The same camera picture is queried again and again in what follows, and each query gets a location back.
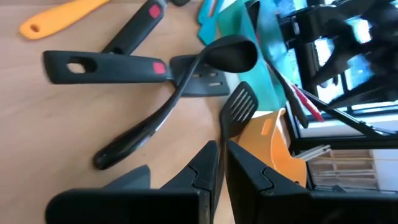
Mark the red slotted spoon steel shaft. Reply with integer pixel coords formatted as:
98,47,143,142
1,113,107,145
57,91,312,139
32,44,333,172
291,84,326,123

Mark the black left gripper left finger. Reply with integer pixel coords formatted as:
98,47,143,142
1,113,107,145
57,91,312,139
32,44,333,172
45,139,220,224

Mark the solid black turner red-dot handle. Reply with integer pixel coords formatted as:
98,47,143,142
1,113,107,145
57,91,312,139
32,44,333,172
101,0,191,55

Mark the yellow silicone spatula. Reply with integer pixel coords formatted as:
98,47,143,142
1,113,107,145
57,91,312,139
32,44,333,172
19,0,111,40

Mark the orange plastic bin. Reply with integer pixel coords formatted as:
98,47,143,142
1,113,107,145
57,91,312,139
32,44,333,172
231,108,308,187

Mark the teal plastic tray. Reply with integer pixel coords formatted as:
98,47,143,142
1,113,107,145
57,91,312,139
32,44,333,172
216,0,289,111

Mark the wooden crate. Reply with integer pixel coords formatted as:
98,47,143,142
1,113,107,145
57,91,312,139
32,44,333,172
306,149,383,190

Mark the slotted black turner red-dot handle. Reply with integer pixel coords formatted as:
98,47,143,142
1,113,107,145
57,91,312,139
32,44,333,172
42,50,231,98

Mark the thin black slotted spatula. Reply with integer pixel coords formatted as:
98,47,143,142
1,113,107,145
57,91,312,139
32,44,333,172
213,81,259,218

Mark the short teal scraper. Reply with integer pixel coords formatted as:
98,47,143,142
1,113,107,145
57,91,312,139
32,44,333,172
197,0,224,46

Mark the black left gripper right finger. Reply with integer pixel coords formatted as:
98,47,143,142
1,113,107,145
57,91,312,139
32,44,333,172
226,139,398,224

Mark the small black ladle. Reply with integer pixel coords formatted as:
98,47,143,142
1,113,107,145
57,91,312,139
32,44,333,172
92,34,259,170

